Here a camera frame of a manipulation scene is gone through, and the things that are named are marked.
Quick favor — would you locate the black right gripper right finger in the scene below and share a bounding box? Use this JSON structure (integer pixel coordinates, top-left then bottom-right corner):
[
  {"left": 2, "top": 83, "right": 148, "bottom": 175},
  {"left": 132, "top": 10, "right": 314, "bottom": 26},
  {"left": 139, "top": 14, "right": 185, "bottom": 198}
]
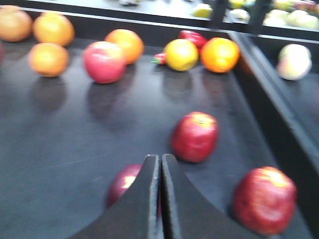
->
[{"left": 161, "top": 154, "right": 258, "bottom": 239}]

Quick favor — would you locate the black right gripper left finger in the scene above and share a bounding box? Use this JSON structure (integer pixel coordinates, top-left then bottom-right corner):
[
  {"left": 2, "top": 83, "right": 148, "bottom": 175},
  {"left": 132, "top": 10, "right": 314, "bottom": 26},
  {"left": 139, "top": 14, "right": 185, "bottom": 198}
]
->
[{"left": 70, "top": 155, "right": 160, "bottom": 239}]

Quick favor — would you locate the dark red apple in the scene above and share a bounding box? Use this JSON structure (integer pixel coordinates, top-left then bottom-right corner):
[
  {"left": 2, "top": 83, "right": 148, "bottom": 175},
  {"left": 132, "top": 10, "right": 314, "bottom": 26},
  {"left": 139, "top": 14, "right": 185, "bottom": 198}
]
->
[{"left": 106, "top": 164, "right": 142, "bottom": 208}]

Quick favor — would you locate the red apple lower right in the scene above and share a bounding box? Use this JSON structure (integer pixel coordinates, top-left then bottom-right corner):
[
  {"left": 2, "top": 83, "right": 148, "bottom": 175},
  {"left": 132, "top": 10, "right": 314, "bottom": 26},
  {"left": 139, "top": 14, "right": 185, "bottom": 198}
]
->
[{"left": 232, "top": 166, "right": 297, "bottom": 236}]

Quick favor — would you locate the red apple near fingers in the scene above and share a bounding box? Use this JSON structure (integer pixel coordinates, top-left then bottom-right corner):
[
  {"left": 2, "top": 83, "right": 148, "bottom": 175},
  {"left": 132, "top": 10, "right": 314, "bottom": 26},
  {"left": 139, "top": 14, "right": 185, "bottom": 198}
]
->
[{"left": 170, "top": 112, "right": 219, "bottom": 163}]

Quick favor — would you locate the black wooden produce stand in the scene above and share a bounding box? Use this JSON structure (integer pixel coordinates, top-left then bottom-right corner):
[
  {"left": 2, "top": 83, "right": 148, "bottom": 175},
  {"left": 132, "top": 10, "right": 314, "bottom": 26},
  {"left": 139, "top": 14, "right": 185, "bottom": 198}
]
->
[{"left": 0, "top": 14, "right": 319, "bottom": 239}]

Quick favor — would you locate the pink red apple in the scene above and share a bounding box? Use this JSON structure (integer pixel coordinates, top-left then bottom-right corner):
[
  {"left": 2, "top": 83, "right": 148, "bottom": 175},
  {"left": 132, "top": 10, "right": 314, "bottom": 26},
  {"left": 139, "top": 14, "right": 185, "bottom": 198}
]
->
[{"left": 82, "top": 41, "right": 126, "bottom": 84}]

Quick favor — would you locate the red chili pepper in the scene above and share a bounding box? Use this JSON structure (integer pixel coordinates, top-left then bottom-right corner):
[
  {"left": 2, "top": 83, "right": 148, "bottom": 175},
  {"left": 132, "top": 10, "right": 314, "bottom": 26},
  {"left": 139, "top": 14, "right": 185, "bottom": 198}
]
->
[{"left": 151, "top": 52, "right": 166, "bottom": 65}]

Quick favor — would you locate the yellow lemon fruit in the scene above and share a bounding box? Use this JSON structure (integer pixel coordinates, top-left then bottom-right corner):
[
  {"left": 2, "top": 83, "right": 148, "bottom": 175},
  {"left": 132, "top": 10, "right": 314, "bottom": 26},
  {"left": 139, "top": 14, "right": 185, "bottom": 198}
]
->
[{"left": 163, "top": 39, "right": 199, "bottom": 72}]

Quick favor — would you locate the orange with navel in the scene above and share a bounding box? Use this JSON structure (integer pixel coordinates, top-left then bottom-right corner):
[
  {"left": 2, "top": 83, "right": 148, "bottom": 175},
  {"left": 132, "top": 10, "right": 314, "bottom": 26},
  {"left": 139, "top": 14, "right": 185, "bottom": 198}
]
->
[{"left": 200, "top": 37, "right": 240, "bottom": 73}]

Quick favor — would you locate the orange fruit middle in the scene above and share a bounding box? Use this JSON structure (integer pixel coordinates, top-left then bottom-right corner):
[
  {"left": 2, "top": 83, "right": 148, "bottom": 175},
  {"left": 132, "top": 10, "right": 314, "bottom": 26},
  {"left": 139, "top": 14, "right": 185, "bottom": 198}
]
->
[{"left": 104, "top": 29, "right": 145, "bottom": 65}]

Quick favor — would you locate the orange fruit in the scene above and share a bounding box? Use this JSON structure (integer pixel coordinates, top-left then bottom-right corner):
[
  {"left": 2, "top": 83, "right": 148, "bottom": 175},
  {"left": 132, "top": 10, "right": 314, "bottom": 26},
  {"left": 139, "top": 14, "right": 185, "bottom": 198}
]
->
[
  {"left": 32, "top": 11, "right": 75, "bottom": 47},
  {"left": 28, "top": 43, "right": 69, "bottom": 77},
  {"left": 104, "top": 29, "right": 145, "bottom": 65},
  {"left": 0, "top": 5, "right": 33, "bottom": 42}
]

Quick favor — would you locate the red bell pepper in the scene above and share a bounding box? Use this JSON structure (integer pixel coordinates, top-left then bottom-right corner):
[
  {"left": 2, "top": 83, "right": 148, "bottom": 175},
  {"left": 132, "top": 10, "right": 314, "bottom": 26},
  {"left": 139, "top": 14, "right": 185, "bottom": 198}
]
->
[{"left": 178, "top": 30, "right": 208, "bottom": 49}]

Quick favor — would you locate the orange fruit front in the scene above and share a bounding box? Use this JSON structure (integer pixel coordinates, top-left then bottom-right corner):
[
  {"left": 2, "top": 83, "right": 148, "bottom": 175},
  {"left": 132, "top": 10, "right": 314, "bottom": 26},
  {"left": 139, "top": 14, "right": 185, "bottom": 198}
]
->
[{"left": 28, "top": 43, "right": 69, "bottom": 77}]

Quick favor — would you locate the pale peach front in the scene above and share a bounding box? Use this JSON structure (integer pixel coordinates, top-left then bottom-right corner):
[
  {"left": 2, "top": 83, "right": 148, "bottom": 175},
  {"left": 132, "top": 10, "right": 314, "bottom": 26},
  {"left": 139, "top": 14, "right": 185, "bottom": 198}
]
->
[{"left": 276, "top": 55, "right": 312, "bottom": 81}]

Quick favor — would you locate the pale peach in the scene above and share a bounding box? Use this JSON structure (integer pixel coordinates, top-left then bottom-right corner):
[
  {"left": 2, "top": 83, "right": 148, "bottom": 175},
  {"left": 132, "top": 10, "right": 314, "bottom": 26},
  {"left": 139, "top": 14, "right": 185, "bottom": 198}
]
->
[
  {"left": 278, "top": 44, "right": 311, "bottom": 60},
  {"left": 276, "top": 55, "right": 312, "bottom": 81}
]

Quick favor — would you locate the pale peach rear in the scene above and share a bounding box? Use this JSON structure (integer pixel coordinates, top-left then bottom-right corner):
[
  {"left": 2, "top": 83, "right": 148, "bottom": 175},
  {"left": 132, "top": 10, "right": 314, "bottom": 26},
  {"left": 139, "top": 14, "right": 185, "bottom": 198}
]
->
[{"left": 278, "top": 44, "right": 311, "bottom": 60}]

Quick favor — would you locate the orange fruit left rear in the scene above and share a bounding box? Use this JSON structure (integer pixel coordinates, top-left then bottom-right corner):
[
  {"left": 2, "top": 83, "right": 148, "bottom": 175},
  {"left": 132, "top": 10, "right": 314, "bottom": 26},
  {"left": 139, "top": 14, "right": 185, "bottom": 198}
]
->
[{"left": 32, "top": 11, "right": 75, "bottom": 47}]

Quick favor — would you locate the orange fruit far left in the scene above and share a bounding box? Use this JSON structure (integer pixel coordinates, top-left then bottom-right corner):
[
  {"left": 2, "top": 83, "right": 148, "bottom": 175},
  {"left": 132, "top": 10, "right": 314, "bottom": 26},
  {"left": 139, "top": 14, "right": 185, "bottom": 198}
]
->
[{"left": 0, "top": 5, "right": 33, "bottom": 42}]

